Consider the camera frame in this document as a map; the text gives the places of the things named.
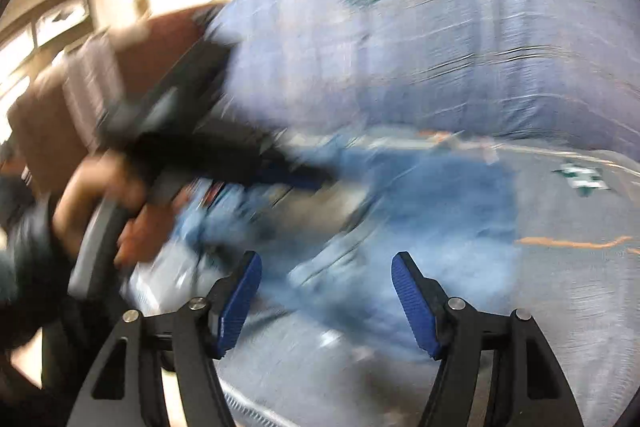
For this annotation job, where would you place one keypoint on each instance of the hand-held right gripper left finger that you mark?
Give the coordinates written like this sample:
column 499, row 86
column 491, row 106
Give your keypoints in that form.
column 240, row 307

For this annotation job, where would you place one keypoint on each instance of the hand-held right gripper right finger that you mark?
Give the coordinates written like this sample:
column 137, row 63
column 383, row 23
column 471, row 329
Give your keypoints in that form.
column 415, row 307

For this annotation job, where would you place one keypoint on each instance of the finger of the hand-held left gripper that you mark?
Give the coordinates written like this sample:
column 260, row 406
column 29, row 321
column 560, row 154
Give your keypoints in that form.
column 302, row 177

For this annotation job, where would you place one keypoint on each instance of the blue denim pants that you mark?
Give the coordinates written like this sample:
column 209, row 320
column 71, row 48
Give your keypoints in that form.
column 400, row 227

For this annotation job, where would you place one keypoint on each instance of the person's left forearm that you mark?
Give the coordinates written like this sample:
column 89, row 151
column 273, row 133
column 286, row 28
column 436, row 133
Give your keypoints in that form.
column 30, row 267

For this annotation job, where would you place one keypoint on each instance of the person's left hand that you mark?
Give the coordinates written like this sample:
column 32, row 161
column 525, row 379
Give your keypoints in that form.
column 90, row 192

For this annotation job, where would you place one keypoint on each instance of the grey hanging towel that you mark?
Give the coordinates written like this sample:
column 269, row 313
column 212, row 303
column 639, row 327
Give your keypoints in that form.
column 92, row 87

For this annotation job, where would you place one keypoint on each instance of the grey star print bedsheet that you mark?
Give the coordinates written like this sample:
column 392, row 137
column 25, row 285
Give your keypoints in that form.
column 560, row 297

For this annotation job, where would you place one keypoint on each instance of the brown headboard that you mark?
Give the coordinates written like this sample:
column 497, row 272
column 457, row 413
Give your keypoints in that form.
column 45, row 132

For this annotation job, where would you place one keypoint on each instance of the blue plaid quilt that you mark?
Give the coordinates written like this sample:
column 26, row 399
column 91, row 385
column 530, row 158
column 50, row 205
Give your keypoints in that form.
column 450, row 47

